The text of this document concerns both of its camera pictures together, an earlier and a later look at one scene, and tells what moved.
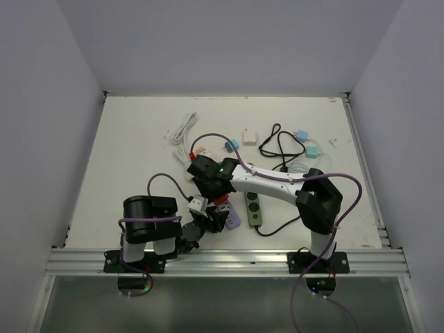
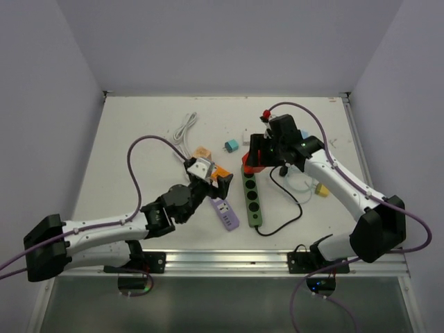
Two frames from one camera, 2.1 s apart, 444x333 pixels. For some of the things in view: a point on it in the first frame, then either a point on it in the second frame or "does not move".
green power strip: (254, 209) does not move
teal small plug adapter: (229, 148) does not move
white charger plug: (249, 138) does not move
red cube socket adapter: (218, 201) to (252, 169)
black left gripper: (218, 220) to (223, 184)
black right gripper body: (209, 193) to (276, 148)
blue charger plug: (302, 136) does not move
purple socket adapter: (232, 220) does not move
